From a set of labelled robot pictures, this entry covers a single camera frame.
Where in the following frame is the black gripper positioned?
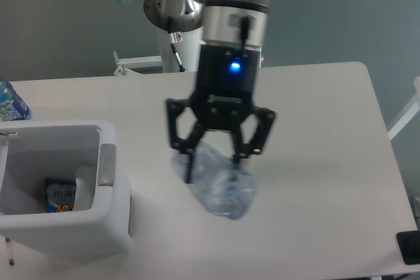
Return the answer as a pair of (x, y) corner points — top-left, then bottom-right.
(165, 17), (276, 184)

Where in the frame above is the clear plastic bottle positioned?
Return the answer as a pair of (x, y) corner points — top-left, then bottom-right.
(186, 142), (257, 220)

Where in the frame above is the white paper wrapper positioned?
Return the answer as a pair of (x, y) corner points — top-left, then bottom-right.
(73, 166), (96, 211)

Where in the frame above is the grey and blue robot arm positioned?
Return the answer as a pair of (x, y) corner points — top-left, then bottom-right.
(119, 0), (276, 182)

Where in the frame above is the white trash can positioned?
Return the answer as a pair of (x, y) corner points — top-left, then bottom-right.
(1, 119), (133, 256)

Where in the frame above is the blue snack packet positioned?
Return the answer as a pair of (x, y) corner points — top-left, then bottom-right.
(44, 178), (76, 213)

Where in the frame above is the black device at table edge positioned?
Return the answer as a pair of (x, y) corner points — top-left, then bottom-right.
(396, 230), (420, 266)

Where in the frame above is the blue labelled water bottle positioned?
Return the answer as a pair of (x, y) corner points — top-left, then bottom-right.
(1, 77), (32, 121)

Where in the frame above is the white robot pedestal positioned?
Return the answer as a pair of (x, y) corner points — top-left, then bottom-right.
(112, 0), (206, 76)

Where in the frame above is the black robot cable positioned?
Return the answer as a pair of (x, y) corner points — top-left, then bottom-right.
(166, 16), (188, 73)

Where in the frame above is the white frame leg right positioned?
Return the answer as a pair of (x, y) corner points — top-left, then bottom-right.
(387, 77), (419, 141)

